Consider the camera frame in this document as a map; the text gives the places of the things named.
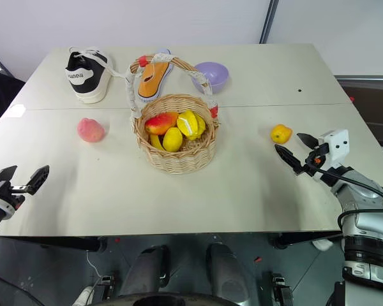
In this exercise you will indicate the yellow starfruit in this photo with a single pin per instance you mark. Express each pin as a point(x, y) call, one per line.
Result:
point(191, 126)

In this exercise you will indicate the black and white sneaker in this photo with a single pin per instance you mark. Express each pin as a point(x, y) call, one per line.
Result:
point(86, 81)

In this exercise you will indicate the purple plastic bowl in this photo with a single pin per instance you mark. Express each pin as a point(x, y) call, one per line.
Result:
point(214, 75)

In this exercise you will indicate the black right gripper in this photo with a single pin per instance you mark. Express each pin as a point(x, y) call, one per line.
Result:
point(316, 161)

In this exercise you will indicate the black table caster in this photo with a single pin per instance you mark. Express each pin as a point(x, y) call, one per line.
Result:
point(94, 243)
point(282, 240)

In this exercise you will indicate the yellow banana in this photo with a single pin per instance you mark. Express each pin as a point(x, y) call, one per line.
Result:
point(156, 142)

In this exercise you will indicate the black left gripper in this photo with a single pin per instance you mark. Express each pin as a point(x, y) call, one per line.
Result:
point(12, 194)

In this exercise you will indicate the pink peach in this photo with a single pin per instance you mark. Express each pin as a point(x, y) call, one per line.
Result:
point(90, 130)

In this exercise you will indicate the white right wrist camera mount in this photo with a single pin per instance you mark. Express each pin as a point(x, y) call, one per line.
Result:
point(336, 146)

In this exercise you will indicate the yellow lemon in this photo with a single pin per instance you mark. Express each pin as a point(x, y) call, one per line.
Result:
point(173, 139)

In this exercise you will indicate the red yellow mango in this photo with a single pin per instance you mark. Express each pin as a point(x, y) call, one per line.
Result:
point(159, 122)

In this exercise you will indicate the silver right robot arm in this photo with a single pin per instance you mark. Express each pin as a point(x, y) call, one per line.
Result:
point(364, 204)

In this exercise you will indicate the dark round base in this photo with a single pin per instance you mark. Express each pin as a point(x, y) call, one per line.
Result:
point(175, 299)

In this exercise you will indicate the small orange yellow fruit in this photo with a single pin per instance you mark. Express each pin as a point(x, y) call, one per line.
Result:
point(281, 134)

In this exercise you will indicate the dark metal post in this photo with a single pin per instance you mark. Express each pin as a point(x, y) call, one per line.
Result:
point(268, 20)

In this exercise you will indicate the orange and white shoe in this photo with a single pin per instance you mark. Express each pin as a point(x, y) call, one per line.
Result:
point(151, 84)

